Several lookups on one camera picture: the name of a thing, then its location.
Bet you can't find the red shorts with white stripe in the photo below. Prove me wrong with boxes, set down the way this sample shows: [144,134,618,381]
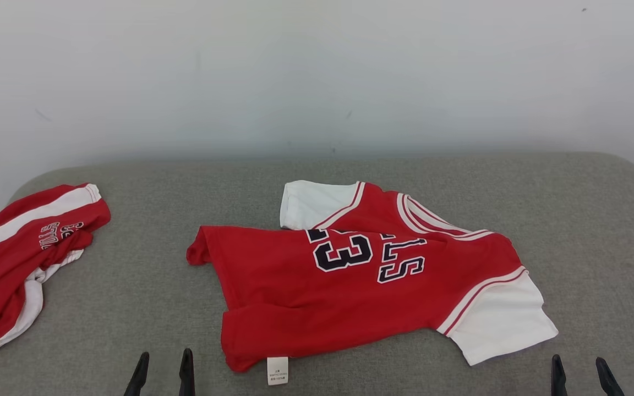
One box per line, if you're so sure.
[0,183,112,354]

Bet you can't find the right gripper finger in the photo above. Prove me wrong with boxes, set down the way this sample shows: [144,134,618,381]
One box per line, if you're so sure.
[550,355,569,396]
[596,357,625,396]

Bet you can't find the red jersey with white sleeves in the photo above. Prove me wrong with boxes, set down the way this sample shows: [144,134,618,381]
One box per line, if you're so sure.
[187,180,559,386]

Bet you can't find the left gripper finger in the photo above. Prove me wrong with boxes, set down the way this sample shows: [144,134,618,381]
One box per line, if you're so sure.
[179,348,196,396]
[124,352,150,396]

